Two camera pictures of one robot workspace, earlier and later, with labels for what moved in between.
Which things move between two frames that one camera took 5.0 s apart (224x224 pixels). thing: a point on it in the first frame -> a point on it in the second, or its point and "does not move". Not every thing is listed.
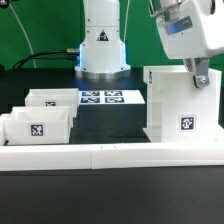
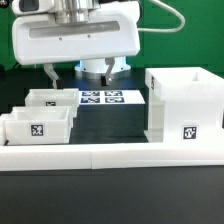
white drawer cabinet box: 177,111 does not move
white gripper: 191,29 -> 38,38
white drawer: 38,125 does not move
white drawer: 53,97 does not move
